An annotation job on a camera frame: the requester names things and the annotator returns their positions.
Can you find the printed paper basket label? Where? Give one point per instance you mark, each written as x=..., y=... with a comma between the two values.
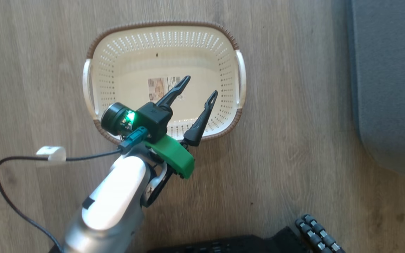
x=156, y=88

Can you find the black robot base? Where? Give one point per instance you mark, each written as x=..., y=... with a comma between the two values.
x=223, y=246

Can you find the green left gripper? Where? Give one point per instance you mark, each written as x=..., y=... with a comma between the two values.
x=174, y=154

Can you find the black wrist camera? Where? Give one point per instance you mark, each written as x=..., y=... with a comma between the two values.
x=153, y=119

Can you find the white perforated laundry basket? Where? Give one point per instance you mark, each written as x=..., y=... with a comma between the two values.
x=135, y=52

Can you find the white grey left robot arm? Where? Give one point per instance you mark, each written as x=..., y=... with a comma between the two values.
x=114, y=196

